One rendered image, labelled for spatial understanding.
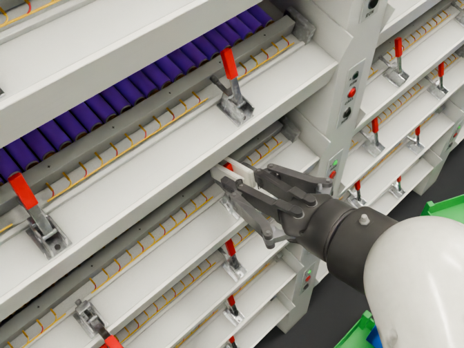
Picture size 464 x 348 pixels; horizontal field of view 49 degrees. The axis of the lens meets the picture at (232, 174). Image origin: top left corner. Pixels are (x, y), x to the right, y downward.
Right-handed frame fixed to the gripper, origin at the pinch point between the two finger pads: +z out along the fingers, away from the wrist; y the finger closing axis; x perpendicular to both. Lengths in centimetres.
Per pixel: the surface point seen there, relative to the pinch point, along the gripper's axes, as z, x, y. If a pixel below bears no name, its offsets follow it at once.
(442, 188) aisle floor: 14, -83, 96
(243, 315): 8.6, -44.8, 0.8
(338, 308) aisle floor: 11, -83, 34
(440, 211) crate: 9, -84, 86
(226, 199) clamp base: 1.6, -5.5, -0.9
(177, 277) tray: -0.9, -9.1, -14.0
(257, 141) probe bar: 4.9, -2.5, 9.7
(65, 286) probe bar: 4.5, -2.5, -26.7
